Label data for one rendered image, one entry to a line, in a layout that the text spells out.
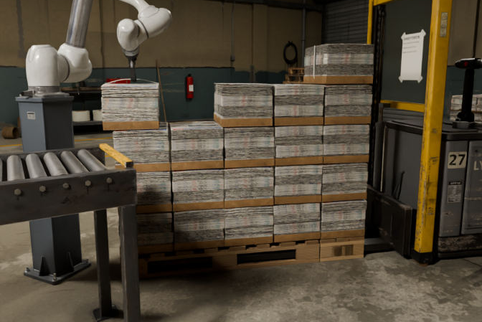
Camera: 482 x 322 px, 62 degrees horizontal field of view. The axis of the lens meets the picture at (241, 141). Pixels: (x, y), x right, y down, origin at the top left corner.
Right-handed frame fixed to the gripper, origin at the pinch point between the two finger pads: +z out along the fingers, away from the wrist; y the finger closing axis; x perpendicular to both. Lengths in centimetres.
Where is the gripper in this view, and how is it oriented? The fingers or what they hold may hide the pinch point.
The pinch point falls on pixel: (133, 69)
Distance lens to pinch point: 236.9
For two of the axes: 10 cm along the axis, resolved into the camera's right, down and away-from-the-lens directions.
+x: 9.8, -0.2, 1.9
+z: -1.7, 3.4, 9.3
